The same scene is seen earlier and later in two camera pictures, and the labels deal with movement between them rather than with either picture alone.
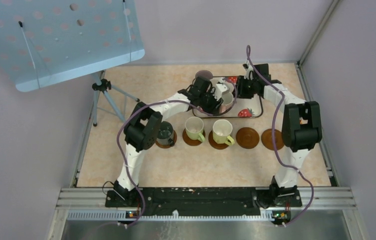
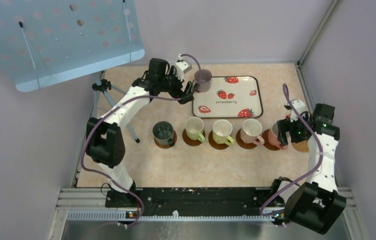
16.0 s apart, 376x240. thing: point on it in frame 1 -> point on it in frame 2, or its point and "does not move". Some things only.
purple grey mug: x=204 y=73 does not move
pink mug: x=230 y=86 -> x=273 y=138
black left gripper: x=215 y=103 -> x=185 y=96
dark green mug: x=165 y=135 does not move
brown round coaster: x=189 y=141 does not move
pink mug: x=228 y=100 -> x=251 y=130
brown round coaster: x=266 y=138 does not move
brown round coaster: x=219 y=146 does not move
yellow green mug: x=222 y=129 does not move
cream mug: x=194 y=128 does not move
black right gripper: x=241 y=94 -> x=284 y=125
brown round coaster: x=167 y=146 does not move
